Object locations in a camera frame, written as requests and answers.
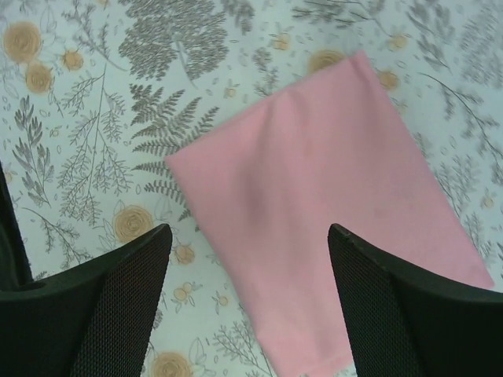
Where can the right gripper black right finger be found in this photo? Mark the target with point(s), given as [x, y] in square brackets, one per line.
[403, 320]

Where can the pink t-shirt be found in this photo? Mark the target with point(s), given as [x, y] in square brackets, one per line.
[265, 187]

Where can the floral patterned table mat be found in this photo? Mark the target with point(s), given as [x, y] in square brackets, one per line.
[94, 94]

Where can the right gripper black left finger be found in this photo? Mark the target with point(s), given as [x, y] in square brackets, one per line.
[94, 319]

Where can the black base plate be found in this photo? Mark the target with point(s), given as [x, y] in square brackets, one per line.
[15, 268]

